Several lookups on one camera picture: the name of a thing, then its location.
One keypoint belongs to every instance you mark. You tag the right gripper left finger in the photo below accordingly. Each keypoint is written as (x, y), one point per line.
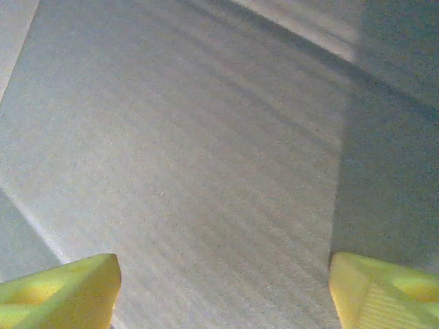
(61, 294)

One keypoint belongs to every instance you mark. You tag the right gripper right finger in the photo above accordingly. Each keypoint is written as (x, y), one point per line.
(384, 298)

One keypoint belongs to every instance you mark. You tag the brown cardboard paper box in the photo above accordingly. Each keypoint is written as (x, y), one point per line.
(188, 154)

